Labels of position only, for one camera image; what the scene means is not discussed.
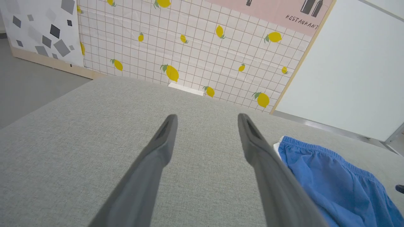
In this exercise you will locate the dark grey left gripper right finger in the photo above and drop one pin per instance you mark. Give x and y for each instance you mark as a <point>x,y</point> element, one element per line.
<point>271,183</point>

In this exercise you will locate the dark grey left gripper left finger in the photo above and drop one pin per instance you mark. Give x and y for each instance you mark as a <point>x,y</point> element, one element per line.
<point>148,176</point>

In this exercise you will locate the blue garment with white trim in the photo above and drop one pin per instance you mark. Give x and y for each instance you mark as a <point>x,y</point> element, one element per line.
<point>334,186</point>

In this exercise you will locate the grey fabric sofa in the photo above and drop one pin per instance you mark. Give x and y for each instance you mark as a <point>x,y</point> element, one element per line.
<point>94,132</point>

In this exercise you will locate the white box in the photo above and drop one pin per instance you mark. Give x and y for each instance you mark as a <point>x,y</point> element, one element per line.
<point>186,89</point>

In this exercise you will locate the lemon print grid panel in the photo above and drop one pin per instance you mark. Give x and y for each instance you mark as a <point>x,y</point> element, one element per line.
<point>189,56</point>

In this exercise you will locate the plain white board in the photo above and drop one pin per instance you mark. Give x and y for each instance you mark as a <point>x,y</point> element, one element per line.
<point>356,69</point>

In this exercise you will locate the wooden base board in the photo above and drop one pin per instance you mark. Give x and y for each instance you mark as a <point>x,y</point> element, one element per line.
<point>47,61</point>

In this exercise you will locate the grey geometric print panel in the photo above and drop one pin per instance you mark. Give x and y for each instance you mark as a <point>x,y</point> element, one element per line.
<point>38,28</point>

